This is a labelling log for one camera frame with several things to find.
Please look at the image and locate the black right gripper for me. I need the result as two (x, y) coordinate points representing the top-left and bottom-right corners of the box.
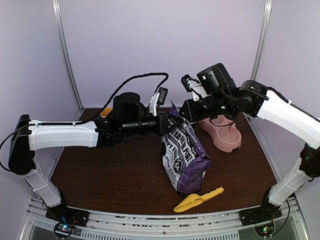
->
(179, 93), (233, 123)

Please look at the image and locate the purple pet food bag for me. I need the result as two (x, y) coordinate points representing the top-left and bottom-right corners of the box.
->
(159, 98), (212, 197)

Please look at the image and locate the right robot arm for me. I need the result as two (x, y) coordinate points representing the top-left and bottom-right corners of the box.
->
(179, 63), (320, 221)

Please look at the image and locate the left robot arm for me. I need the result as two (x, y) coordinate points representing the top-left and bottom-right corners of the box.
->
(8, 92), (184, 222)

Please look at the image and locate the pink double pet feeder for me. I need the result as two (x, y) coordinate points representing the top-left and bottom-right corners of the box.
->
(198, 115), (242, 153)

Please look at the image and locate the white patterned mug yellow inside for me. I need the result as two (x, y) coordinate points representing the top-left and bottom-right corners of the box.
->
(100, 107), (113, 118)

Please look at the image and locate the yellow plastic scoop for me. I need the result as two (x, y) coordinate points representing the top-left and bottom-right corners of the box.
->
(173, 186), (225, 213)

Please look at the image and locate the right circuit board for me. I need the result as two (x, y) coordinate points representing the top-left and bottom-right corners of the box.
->
(254, 221), (275, 238)

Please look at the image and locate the circuit board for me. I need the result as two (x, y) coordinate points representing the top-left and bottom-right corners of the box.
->
(53, 222), (75, 238)
(254, 221), (275, 238)

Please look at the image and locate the left circuit board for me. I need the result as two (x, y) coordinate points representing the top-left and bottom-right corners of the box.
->
(53, 222), (75, 238)

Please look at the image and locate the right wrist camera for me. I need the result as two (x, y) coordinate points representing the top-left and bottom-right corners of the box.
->
(181, 74), (207, 102)

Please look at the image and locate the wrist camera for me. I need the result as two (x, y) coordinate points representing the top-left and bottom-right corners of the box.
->
(181, 74), (207, 102)
(148, 87), (168, 117)

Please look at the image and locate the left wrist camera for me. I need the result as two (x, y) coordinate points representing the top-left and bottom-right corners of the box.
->
(148, 87), (168, 117)

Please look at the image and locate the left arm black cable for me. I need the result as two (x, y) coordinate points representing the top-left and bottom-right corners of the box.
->
(0, 72), (170, 172)

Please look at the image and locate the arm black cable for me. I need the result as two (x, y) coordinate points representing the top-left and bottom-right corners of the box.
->
(271, 197), (292, 236)
(0, 72), (170, 172)

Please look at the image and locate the right aluminium corner post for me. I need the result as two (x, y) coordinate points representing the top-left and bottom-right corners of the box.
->
(250, 0), (273, 81)

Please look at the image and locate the aluminium corner post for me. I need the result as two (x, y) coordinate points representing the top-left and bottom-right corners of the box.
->
(250, 0), (273, 81)
(52, 0), (84, 112)

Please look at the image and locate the front aluminium rail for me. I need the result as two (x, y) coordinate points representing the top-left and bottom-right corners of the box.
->
(24, 194), (308, 240)

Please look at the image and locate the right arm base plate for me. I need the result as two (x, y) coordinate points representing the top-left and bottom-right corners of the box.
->
(238, 205), (282, 226)

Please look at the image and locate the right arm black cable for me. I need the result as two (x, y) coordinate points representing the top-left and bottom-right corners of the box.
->
(271, 197), (292, 236)

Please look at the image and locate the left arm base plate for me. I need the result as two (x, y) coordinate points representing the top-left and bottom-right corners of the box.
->
(45, 205), (90, 227)

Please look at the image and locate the left aluminium corner post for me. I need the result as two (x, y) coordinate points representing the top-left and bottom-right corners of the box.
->
(52, 0), (84, 112)

